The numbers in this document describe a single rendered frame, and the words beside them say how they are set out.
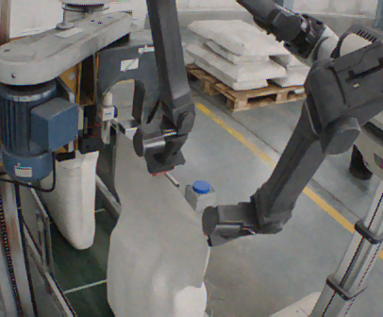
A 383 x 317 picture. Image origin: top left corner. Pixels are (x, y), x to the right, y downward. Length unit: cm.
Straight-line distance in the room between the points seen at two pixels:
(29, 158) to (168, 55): 41
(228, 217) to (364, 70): 45
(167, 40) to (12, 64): 34
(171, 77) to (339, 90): 54
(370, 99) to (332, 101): 5
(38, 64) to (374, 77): 71
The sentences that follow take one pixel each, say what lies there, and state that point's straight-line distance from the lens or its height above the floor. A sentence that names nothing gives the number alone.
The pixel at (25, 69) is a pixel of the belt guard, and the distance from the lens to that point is 103.
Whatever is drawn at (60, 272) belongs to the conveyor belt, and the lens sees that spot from 195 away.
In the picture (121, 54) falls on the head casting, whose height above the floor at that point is 132.
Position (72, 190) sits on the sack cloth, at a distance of 187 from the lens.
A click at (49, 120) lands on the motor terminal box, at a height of 130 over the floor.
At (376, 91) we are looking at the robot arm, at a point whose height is 161.
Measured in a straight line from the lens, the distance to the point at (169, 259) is 132.
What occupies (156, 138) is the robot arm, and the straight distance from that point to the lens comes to 113.
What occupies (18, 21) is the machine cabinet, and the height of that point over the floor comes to 67.
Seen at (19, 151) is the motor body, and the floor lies 118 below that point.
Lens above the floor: 179
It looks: 31 degrees down
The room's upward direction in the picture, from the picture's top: 9 degrees clockwise
